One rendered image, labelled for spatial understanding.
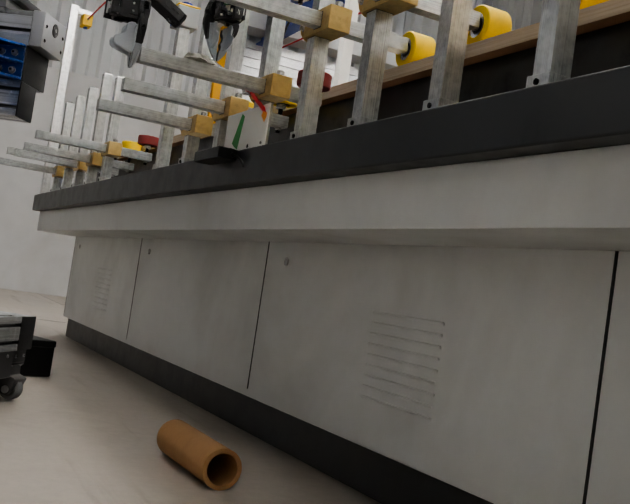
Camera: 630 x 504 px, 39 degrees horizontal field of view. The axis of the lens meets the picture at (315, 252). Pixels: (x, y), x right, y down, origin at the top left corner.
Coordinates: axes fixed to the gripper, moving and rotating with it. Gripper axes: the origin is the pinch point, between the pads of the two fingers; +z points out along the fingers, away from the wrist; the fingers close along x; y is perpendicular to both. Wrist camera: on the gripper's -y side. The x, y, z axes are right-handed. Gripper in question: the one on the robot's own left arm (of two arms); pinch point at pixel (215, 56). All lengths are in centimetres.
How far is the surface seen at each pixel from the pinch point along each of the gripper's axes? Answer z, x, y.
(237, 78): 9.3, -1.6, 22.1
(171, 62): 9.6, -16.9, 22.1
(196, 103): 11.9, -2.1, -2.8
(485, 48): 6, 25, 77
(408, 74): 6, 25, 51
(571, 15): 13, 8, 118
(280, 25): -6.2, 8.2, 18.4
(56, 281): 79, 119, -775
